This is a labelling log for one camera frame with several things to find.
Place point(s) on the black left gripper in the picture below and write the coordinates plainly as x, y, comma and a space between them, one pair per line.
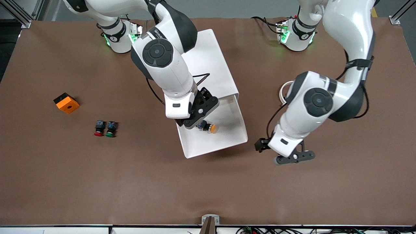
262, 144

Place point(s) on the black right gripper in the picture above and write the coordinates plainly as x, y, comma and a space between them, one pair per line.
180, 122

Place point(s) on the yellow push button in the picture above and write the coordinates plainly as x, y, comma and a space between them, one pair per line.
213, 128

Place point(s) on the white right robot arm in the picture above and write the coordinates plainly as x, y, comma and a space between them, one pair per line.
172, 74

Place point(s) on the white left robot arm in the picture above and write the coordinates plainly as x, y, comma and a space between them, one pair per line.
344, 19

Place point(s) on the green push button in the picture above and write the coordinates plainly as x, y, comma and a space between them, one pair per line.
110, 134

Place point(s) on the red push button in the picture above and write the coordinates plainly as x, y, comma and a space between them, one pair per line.
98, 133

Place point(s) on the orange black button box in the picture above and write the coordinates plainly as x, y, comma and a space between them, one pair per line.
68, 105

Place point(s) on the white curved plastic arc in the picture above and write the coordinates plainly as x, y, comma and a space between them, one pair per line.
282, 94

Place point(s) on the brown table mat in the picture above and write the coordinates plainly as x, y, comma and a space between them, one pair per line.
208, 188

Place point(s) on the grey front camera mount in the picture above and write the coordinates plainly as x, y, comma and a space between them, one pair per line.
210, 224

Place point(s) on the silver right base bracket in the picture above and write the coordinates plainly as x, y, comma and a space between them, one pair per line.
138, 34

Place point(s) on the silver base bracket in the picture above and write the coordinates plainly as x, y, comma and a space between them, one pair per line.
138, 34
281, 31

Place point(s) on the silver left base bracket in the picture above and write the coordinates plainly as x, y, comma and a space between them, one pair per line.
281, 31

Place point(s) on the white table edge rail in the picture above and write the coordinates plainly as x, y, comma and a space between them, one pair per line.
65, 230

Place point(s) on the aluminium frame post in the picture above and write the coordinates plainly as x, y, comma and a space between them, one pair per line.
395, 20
26, 22

